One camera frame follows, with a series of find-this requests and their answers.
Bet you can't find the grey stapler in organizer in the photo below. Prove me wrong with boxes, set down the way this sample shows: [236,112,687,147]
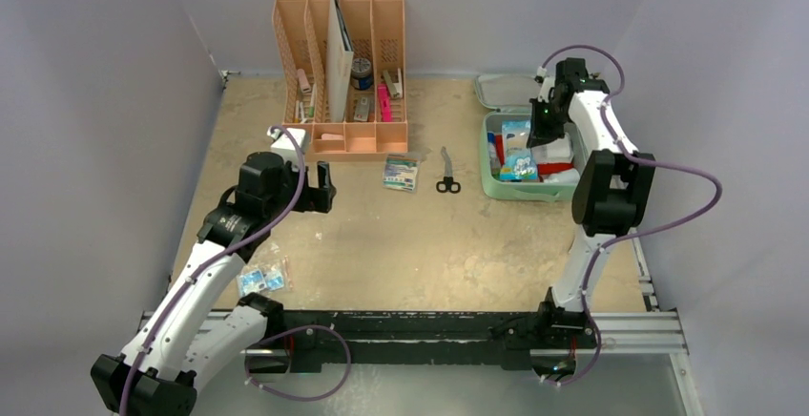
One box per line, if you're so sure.
[382,68,404,99]

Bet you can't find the white gauze dressing packet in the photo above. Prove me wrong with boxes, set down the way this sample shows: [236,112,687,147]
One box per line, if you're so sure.
[530,134,574,164]

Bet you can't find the peach desk organizer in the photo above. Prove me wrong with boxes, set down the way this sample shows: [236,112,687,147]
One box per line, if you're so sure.
[272,0,409,161]

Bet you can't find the blue cotton swab bag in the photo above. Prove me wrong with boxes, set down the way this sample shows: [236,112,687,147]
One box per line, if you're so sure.
[499,120,539,181]

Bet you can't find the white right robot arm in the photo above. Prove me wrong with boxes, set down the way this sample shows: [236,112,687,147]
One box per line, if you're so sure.
[527,57,654,346]

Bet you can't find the pink item in organizer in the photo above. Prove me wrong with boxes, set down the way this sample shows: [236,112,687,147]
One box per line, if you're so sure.
[377,83,393,122]

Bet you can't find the pink tube in organizer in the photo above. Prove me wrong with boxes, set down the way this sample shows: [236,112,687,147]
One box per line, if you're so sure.
[297,69,312,94]

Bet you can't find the dark round jar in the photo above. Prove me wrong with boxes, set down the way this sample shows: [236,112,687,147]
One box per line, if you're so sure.
[351,56,374,91]

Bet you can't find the small grey box organizer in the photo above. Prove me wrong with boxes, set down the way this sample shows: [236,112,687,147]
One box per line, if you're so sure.
[352,95,372,122]

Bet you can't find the clear bag blue packets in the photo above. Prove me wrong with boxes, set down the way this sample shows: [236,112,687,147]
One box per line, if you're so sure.
[236,258,292,297]

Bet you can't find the red zipper pouch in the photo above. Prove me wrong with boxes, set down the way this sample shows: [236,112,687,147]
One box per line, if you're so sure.
[489,134,574,176]

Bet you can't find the black handled scissors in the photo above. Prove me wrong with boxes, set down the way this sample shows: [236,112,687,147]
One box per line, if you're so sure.
[435,146,461,194]

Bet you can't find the mint green case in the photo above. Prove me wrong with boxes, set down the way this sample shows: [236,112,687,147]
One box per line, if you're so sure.
[474,74,587,202]

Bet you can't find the white board in organizer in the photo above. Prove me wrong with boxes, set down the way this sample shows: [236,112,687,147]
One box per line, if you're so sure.
[326,0,354,123]

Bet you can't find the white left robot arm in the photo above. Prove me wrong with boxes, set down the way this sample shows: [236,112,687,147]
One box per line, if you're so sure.
[91,152,337,415]

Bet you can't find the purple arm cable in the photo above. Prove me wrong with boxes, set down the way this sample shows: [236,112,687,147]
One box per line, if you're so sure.
[118,125,308,416]
[540,44,724,313]

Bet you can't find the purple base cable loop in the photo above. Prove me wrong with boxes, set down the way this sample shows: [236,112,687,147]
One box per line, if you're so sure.
[243,322,351,402]

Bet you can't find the small white bottle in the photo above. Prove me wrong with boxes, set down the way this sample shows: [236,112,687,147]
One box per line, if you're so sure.
[543,169,580,185]

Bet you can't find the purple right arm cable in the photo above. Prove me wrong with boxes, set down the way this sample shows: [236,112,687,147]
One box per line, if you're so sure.
[540,44,724,313]

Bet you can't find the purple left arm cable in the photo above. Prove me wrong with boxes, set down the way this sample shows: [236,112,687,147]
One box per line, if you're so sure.
[118,125,308,416]

